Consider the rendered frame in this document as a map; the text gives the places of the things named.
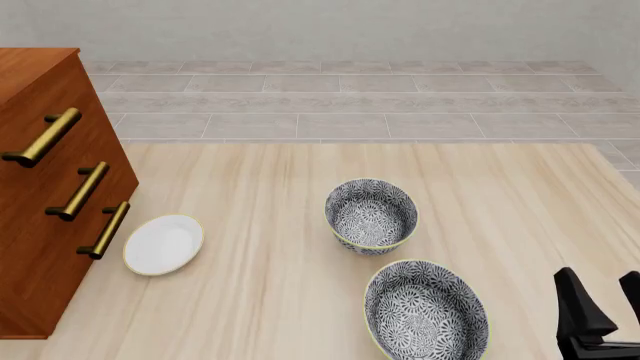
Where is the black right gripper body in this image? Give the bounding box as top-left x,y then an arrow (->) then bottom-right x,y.
558,335 -> 640,360

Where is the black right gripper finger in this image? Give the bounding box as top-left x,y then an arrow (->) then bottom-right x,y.
552,266 -> 620,343
618,270 -> 640,317

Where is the black white patterned bowl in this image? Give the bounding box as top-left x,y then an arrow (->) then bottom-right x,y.
363,258 -> 493,360
324,177 -> 420,258

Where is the wooden cabinet with drawers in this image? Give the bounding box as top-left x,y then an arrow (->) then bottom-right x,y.
0,47 -> 141,341

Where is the white plate with yellow rim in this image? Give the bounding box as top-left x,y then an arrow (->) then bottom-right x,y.
122,213 -> 206,278

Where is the short brass drawer handle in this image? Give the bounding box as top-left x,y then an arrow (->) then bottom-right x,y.
75,201 -> 132,261

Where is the medium brass drawer handle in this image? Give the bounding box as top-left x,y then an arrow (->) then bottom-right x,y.
44,161 -> 111,223

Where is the long brass drawer handle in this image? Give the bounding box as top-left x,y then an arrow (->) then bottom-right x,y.
0,107 -> 83,169

